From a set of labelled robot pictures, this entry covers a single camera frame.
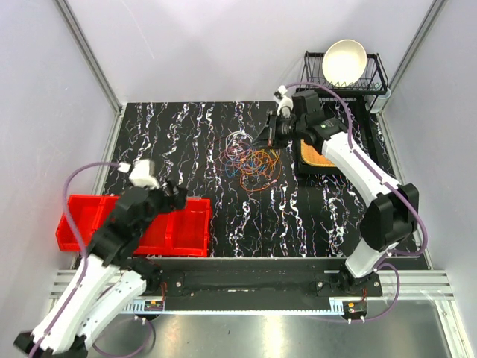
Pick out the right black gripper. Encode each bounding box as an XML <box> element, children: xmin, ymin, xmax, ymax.
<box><xmin>250</xmin><ymin>111</ymin><xmax>306</xmax><ymax>151</ymax></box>

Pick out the yellow cable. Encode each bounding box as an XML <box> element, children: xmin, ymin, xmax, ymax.
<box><xmin>241</xmin><ymin>148</ymin><xmax>280</xmax><ymax>176</ymax></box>

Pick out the orange cable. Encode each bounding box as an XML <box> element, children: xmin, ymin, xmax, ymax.
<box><xmin>238</xmin><ymin>148</ymin><xmax>282</xmax><ymax>194</ymax></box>

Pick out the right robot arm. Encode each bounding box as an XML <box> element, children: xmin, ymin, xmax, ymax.
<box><xmin>253</xmin><ymin>86</ymin><xmax>419</xmax><ymax>296</ymax></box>

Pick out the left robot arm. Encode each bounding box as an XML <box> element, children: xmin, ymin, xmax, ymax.
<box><xmin>14</xmin><ymin>181</ymin><xmax>188</xmax><ymax>357</ymax></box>

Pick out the orange woven mat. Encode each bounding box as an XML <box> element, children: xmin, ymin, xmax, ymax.
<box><xmin>300</xmin><ymin>140</ymin><xmax>336</xmax><ymax>168</ymax></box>

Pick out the black square tray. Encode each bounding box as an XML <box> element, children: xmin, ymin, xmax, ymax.
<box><xmin>296</xmin><ymin>111</ymin><xmax>379</xmax><ymax>175</ymax></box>

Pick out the red divided plastic bin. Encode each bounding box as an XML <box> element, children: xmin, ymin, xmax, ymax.
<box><xmin>67</xmin><ymin>195</ymin><xmax>212</xmax><ymax>257</ymax></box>

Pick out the white bowl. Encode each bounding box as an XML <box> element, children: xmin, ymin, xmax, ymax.
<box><xmin>322</xmin><ymin>40</ymin><xmax>367</xmax><ymax>87</ymax></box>

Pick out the white cup on rack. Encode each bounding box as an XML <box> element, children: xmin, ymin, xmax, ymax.
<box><xmin>368</xmin><ymin>88</ymin><xmax>392</xmax><ymax>114</ymax></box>

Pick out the white pink cable coil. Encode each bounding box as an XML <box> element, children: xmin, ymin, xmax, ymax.
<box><xmin>225</xmin><ymin>130</ymin><xmax>253</xmax><ymax>150</ymax></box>

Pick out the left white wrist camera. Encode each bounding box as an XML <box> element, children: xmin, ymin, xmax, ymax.
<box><xmin>129</xmin><ymin>159</ymin><xmax>159</xmax><ymax>189</ymax></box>

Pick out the dark red thin cable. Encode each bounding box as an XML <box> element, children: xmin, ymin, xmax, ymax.
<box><xmin>197</xmin><ymin>136</ymin><xmax>262</xmax><ymax>180</ymax></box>

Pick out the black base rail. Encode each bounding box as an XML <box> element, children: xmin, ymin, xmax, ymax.
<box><xmin>125</xmin><ymin>257</ymin><xmax>382</xmax><ymax>310</ymax></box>

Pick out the black wire dish rack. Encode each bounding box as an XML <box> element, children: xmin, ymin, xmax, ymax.
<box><xmin>300</xmin><ymin>51</ymin><xmax>391</xmax><ymax>112</ymax></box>

